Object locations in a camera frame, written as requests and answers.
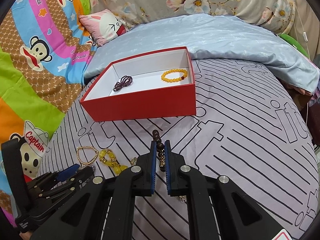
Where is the small gold bead bracelet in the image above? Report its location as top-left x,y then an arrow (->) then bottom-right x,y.
76,146 -> 99,167

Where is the yellow crystal bead bracelet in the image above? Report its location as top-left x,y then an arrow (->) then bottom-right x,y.
98,148 -> 129,176

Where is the dark brown bead bracelet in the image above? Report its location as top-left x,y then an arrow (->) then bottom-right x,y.
152,129 -> 167,172

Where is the purple bead bracelet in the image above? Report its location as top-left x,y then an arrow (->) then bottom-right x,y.
113,75 -> 134,92

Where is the orange bead bracelet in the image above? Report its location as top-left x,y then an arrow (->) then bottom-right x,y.
160,68 -> 188,84

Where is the silver wristwatch purple dial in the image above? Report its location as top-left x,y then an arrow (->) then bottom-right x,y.
90,165 -> 96,174

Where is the silver dangle earring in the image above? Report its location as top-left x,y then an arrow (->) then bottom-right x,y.
176,196 -> 187,204

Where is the person's left hand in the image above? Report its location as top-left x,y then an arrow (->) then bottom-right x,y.
20,231 -> 33,240

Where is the red cardboard box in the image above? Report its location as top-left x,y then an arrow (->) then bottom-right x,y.
80,47 -> 196,121

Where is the colourful monkey cartoon blanket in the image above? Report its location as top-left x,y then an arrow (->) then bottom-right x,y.
0,0 -> 98,228

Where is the pink rabbit pillow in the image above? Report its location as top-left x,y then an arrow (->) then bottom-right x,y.
79,9 -> 126,46

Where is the light blue quilt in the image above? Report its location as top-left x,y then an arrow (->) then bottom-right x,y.
84,14 -> 319,93

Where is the green plastic object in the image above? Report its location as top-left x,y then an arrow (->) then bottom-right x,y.
279,34 -> 309,58

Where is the white cord with switch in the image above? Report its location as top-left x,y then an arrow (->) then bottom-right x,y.
292,0 -> 313,58

